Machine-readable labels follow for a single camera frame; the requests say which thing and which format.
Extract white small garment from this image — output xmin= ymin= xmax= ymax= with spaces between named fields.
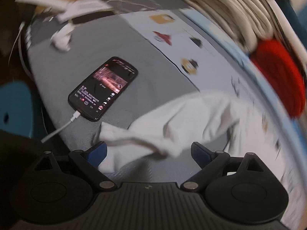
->
xmin=95 ymin=92 xmax=246 ymax=173

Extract black smartphone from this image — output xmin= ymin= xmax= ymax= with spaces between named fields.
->
xmin=68 ymin=57 xmax=138 ymax=122

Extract blue plastic stool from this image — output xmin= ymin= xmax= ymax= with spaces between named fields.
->
xmin=0 ymin=81 xmax=34 ymax=137

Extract printed light bed sheet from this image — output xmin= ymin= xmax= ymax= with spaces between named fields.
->
xmin=123 ymin=10 xmax=306 ymax=228

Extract red knitted garment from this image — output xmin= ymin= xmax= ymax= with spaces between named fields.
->
xmin=250 ymin=39 xmax=305 ymax=118

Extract white power adapter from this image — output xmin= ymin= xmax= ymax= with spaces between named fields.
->
xmin=50 ymin=23 xmax=75 ymax=52

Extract folded beige blanket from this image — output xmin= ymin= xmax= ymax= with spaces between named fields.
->
xmin=186 ymin=0 xmax=274 ymax=53

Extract dark teal garment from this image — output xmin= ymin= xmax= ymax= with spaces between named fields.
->
xmin=279 ymin=0 xmax=307 ymax=36

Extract white charging cable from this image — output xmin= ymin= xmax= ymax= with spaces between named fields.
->
xmin=40 ymin=109 xmax=82 ymax=144

